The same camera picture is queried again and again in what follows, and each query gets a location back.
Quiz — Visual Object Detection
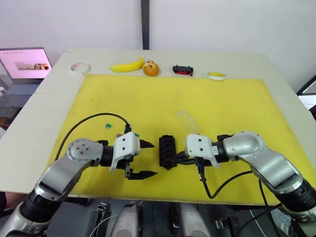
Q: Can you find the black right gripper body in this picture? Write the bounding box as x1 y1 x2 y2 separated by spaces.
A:
185 156 213 168

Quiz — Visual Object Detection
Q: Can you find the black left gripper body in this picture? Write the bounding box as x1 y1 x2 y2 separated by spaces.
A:
116 156 136 179

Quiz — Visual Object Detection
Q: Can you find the black fuse box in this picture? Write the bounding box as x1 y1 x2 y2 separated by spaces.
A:
158 134 178 170

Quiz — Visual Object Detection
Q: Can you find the clear plastic fuse box cover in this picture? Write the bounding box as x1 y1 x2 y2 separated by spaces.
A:
175 110 201 135

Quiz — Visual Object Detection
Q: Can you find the yellow foam mat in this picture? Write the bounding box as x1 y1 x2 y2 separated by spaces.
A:
56 74 313 205

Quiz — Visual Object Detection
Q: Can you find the grey rounded housing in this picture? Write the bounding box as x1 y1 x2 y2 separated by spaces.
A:
112 202 143 237
172 202 210 237

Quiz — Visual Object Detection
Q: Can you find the brown muffin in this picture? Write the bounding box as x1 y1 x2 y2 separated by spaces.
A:
142 60 160 77

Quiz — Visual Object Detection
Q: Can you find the yellow banana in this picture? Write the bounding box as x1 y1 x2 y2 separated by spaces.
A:
109 56 145 74

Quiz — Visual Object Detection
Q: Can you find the black and red toy car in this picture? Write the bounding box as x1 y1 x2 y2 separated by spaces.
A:
172 64 195 77

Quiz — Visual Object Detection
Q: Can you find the yellow tape roll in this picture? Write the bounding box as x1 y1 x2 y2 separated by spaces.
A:
206 72 227 81

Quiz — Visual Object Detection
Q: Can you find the white tape roll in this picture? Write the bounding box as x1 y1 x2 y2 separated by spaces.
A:
69 61 91 76

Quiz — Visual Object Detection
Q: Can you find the black vertical pole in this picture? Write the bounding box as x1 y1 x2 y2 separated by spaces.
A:
141 0 151 50

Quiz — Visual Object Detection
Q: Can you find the black keyboard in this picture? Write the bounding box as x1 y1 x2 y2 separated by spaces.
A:
0 106 23 124

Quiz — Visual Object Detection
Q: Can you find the open laptop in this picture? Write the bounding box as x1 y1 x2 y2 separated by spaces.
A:
0 46 53 97

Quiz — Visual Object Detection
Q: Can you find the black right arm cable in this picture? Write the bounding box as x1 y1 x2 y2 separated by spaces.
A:
195 158 282 237

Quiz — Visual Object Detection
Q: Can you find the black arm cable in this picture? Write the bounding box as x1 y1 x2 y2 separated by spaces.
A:
54 113 133 161
195 158 282 237

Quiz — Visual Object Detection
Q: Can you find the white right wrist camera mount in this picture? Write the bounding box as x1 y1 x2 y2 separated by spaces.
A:
185 134 221 168

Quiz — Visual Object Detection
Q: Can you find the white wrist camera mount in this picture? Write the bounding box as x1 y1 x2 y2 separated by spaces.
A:
185 134 221 168
109 132 142 171

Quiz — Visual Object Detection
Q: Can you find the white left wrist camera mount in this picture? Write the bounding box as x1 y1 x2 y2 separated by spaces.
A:
109 132 142 171

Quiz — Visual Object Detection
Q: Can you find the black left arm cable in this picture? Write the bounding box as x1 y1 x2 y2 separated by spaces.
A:
54 113 133 161

